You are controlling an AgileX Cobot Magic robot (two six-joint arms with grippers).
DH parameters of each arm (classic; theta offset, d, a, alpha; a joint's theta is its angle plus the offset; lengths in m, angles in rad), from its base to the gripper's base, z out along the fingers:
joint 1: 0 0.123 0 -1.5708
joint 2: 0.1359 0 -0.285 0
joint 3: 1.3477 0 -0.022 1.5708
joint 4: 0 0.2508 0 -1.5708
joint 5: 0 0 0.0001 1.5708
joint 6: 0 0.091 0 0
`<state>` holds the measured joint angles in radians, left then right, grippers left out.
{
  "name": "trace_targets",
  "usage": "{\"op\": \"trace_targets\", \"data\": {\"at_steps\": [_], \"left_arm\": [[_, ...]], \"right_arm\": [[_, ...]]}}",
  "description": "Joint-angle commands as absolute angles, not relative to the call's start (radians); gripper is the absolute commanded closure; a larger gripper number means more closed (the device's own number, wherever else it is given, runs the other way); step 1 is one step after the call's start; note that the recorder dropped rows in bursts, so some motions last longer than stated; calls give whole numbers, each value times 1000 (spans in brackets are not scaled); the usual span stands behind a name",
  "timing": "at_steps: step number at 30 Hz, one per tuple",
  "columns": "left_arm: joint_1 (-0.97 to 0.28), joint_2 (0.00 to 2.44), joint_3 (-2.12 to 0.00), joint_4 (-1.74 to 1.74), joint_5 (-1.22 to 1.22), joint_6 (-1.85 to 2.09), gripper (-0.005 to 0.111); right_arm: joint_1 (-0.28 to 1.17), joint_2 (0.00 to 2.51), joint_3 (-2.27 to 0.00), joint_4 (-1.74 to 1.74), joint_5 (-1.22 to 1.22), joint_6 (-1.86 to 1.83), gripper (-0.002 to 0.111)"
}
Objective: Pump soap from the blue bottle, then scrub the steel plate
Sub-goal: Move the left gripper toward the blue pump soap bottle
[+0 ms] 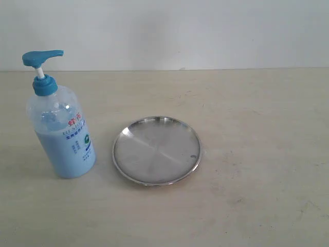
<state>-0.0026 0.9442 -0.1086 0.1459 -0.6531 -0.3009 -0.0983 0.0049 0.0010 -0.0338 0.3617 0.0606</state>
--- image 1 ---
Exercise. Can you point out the blue pump lotion bottle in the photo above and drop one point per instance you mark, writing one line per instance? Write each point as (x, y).
(58, 121)

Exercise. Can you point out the round stainless steel plate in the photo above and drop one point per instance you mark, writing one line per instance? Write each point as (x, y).
(157, 151)

